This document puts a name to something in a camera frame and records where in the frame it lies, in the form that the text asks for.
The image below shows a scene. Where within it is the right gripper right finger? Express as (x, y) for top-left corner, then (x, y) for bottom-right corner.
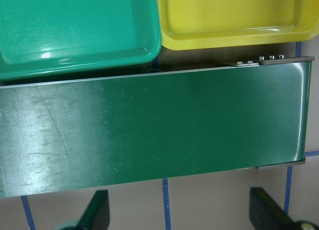
(249, 187), (301, 230)

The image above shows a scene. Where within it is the yellow plastic tray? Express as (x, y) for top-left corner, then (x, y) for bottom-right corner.
(158, 0), (319, 50)

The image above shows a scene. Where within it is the green plastic tray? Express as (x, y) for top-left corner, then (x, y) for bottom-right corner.
(0, 0), (161, 82)

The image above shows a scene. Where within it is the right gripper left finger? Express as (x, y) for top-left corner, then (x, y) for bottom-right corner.
(75, 190), (110, 230)

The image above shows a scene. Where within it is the green conveyor belt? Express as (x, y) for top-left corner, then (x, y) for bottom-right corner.
(0, 57), (313, 198)

